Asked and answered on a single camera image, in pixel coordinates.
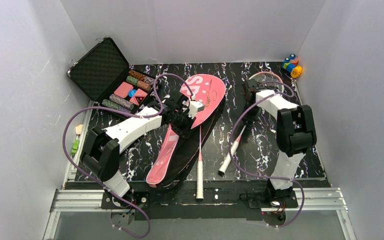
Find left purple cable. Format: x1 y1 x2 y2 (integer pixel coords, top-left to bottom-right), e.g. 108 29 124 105
62 73 196 240

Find aluminium rail frame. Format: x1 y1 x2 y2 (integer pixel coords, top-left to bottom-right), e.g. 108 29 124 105
44 98 350 240

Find colourful toy blocks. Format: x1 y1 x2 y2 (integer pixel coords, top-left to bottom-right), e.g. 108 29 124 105
281 54 303 79

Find black poker chip case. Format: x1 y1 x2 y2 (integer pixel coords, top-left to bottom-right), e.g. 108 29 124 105
67 36 159 114

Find beige clip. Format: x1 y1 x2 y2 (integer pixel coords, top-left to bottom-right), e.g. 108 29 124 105
75 124 83 135

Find green clip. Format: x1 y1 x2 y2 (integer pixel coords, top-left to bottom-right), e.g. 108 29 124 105
71 139 80 157

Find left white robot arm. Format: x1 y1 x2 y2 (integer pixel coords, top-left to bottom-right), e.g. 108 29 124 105
80 93 205 197

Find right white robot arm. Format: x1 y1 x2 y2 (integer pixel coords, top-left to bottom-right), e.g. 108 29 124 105
242 79 317 202

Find brown striped chip stack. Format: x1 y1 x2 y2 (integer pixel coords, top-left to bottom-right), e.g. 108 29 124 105
128 69 156 85

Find purple patterned chip stack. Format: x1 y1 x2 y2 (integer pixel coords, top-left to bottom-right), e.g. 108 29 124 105
109 94 135 111

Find pink card deck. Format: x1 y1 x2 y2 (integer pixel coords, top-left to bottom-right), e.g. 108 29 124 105
129 88 148 106
114 81 134 98

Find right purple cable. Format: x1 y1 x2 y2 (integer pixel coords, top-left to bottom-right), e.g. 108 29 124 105
227 81 306 229

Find green purple chip stack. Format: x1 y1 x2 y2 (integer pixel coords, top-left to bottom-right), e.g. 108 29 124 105
101 99 132 117

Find pink racket bag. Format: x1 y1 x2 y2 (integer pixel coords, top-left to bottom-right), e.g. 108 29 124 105
145 74 226 190

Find pink badminton racket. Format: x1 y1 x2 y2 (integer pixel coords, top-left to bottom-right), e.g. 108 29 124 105
196 126 204 200
218 71 285 177

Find blue dealer chip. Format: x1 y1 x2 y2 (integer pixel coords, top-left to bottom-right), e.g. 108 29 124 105
128 89 137 98

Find green red chip stack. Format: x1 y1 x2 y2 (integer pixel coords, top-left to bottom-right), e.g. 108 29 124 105
126 76 153 93

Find purple cable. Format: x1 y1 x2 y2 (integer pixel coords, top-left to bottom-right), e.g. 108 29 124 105
227 81 306 229
62 73 196 240

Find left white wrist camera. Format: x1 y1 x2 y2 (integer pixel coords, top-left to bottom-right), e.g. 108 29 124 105
188 100 205 119

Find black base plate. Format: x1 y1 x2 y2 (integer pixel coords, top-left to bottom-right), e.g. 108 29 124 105
100 179 332 222

